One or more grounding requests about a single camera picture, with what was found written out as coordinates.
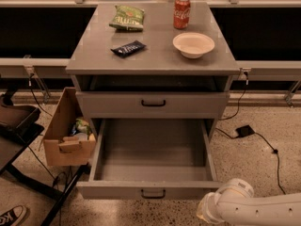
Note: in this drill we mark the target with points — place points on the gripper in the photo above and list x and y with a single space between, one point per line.
207 205

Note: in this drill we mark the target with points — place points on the grey drawer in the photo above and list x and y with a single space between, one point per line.
148 159
152 105

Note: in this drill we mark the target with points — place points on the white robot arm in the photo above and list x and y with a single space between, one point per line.
234 203

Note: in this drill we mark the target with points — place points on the grey top drawer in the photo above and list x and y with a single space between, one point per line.
152 105

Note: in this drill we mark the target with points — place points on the grey drawer cabinet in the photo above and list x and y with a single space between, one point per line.
160 67

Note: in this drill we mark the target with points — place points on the black power adapter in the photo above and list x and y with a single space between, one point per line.
245 131

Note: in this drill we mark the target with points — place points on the green snack bag in box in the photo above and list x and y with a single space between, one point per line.
81 126

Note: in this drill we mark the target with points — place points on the cardboard box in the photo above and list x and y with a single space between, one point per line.
61 148

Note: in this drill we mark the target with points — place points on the white paper bowl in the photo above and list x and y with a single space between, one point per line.
193 45

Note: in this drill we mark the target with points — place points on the dark blue snack bar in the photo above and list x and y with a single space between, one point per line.
129 49

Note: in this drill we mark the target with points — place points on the black and white sneaker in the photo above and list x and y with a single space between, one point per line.
14 216

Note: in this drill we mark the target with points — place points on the red cola can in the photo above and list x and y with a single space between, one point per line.
181 13

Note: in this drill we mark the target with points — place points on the black folding stand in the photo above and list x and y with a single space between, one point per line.
18 129

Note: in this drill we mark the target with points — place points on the green chip bag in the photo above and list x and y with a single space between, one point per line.
128 18

